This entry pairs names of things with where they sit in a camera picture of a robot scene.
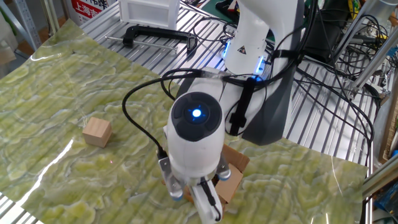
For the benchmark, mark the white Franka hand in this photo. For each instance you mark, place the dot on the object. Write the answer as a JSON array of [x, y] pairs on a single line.
[[200, 202]]

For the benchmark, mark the cardboard box with orange tape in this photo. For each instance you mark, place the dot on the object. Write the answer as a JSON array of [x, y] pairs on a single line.
[[231, 183]]

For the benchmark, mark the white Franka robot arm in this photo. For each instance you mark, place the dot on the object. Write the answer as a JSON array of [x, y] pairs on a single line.
[[196, 155]]

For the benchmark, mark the black electronics box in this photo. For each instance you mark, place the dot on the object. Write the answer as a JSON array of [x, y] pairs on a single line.
[[329, 34]]

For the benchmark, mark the wooden cube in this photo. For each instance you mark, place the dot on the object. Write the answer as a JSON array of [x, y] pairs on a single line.
[[97, 132]]

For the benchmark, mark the green marble pattern mat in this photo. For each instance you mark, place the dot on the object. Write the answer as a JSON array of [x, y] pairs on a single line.
[[93, 93]]

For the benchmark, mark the black bar clamp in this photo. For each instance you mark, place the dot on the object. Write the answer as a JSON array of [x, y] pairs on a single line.
[[155, 31]]

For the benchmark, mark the blue plastic bag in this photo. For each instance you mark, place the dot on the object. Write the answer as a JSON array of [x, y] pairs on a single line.
[[388, 199]]

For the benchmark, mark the green cutting mat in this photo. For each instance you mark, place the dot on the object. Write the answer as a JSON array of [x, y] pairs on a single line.
[[214, 7]]

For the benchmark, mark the white plastic bin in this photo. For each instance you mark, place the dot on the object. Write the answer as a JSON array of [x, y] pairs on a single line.
[[149, 12]]

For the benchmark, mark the brown wooden board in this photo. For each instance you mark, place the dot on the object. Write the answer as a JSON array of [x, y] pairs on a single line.
[[390, 133]]

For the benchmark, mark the red white printed carton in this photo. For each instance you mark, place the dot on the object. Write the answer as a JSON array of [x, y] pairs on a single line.
[[90, 9]]

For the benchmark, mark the grey perforated shelf upright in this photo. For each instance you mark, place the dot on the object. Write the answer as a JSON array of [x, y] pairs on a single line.
[[26, 21]]

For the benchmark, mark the silver wrist camera blue caps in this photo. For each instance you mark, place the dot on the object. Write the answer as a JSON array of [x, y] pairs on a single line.
[[169, 177]]

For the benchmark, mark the aluminium profile rail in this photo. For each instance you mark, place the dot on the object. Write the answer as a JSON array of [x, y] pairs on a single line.
[[379, 180]]

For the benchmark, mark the aluminium frame post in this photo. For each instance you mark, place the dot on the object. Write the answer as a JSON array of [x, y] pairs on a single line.
[[354, 28], [373, 63]]

